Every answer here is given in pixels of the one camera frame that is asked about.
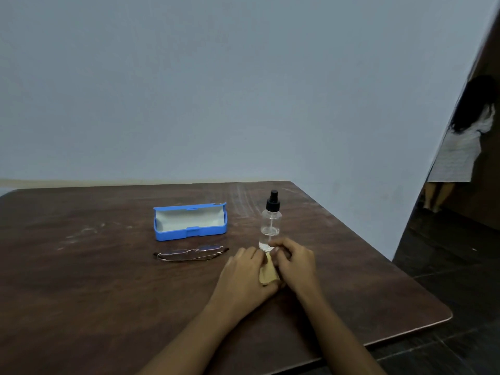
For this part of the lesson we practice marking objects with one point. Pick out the person's left hand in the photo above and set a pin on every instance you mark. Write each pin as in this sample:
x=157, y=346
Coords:
x=239, y=280

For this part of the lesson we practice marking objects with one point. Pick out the beige cleaning cloth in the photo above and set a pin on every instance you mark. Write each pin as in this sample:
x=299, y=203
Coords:
x=268, y=273

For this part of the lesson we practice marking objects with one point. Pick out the clear spray bottle black cap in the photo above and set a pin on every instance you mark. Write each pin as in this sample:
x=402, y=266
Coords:
x=270, y=222

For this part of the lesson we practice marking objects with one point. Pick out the person's right fingers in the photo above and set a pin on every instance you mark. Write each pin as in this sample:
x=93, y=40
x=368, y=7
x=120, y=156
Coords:
x=282, y=249

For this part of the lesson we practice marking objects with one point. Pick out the thin-framed eyeglasses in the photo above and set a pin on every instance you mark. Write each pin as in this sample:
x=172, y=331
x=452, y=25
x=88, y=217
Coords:
x=190, y=253

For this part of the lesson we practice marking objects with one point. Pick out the person's left forearm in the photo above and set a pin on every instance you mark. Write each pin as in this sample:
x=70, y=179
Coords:
x=183, y=341

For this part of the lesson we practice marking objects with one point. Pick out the person's left fingers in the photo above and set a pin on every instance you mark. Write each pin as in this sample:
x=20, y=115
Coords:
x=250, y=254

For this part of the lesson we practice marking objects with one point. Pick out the blue glasses case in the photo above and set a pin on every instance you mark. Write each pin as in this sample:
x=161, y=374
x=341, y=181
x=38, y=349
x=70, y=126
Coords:
x=189, y=222

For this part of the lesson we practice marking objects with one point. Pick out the person's right hand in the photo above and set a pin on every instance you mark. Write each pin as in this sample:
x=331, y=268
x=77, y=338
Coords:
x=299, y=265

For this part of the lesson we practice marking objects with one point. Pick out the person's right forearm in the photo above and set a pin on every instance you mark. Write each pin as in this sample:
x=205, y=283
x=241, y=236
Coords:
x=336, y=335

